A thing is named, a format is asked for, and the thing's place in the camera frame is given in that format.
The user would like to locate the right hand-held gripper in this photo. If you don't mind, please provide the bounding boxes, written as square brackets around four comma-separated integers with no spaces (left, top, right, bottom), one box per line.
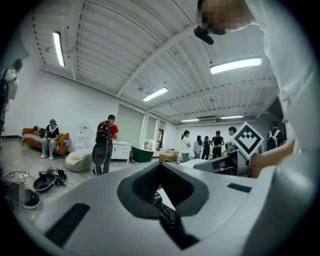
[193,121,265,178]

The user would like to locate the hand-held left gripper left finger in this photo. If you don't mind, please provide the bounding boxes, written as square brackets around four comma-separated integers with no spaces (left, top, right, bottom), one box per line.
[14,161,181,256]

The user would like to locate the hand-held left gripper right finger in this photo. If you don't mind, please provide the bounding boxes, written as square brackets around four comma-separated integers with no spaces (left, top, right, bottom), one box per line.
[159,161,258,256]

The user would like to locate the person's right forearm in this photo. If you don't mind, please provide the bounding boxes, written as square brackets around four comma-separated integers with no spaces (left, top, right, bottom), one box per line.
[249,138,296,179]

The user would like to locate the cardboard box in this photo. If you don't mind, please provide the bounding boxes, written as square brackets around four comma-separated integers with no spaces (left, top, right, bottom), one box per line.
[158,149,179,164]

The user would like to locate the white beanbag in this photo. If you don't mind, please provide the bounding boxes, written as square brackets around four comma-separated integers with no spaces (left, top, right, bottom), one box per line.
[64,147,94,173]

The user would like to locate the white vanity cabinet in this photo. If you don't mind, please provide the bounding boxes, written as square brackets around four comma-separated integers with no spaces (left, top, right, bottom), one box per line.
[111,140,133,163]

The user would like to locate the green bathtub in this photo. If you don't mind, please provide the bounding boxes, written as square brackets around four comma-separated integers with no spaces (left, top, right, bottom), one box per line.
[131,146,155,163]

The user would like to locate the white water dispenser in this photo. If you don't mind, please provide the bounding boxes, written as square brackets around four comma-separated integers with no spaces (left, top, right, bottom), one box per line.
[76,120,90,151]

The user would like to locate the black backpack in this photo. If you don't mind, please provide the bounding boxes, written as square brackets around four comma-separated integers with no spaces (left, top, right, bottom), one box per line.
[95,121,113,146]

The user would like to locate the orange sofa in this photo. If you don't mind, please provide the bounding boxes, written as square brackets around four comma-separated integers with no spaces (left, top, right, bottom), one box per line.
[21,127,70,156]

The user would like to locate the grey roller blind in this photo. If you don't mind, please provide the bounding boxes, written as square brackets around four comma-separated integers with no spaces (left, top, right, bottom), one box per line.
[116,103,146,151]

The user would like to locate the striped blanket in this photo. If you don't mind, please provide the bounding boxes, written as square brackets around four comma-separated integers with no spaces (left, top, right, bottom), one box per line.
[22,125,47,144]

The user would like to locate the person's white shirt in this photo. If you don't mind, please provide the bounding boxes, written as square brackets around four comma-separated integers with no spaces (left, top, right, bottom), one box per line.
[243,0,320,166]

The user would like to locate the person's head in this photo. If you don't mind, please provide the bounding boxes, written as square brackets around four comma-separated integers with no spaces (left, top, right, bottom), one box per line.
[197,0,253,35]

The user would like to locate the black head-worn camera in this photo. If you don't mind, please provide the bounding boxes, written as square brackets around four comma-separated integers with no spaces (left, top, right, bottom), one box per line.
[193,25,215,46]

